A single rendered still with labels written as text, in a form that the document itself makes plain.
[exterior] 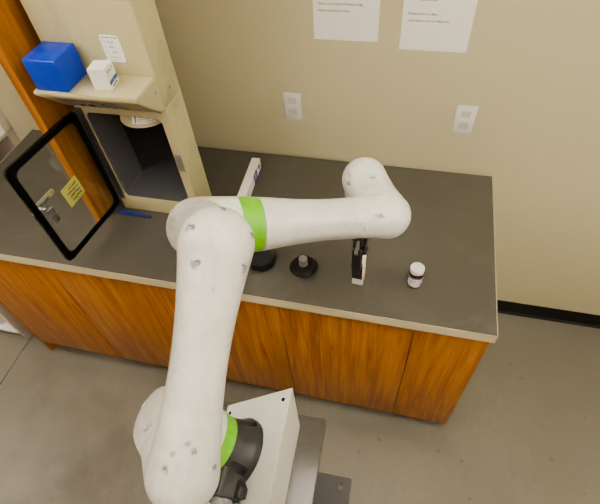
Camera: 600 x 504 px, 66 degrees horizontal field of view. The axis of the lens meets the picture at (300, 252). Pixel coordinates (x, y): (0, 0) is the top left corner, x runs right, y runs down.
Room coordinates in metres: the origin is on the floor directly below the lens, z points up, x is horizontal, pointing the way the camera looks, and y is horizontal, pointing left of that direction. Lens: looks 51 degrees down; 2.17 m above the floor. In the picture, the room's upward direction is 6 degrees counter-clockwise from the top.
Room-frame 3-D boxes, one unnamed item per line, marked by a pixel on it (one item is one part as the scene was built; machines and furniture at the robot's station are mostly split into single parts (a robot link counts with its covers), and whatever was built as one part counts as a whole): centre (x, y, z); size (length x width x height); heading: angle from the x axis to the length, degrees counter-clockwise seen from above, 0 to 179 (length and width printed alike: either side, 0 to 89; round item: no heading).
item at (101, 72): (1.19, 0.48, 1.54); 0.05 x 0.05 x 0.06; 79
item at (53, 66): (1.24, 0.61, 1.56); 0.10 x 0.10 x 0.09; 72
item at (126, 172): (1.38, 0.46, 1.19); 0.26 x 0.24 x 0.35; 72
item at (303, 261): (0.92, -0.01, 0.97); 0.09 x 0.09 x 0.07
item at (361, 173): (0.84, -0.18, 1.37); 0.13 x 0.11 x 0.14; 14
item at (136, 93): (1.21, 0.52, 1.46); 0.32 x 0.12 x 0.10; 72
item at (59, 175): (1.15, 0.72, 1.19); 0.30 x 0.01 x 0.40; 155
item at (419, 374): (1.27, 0.32, 0.45); 2.05 x 0.67 x 0.90; 72
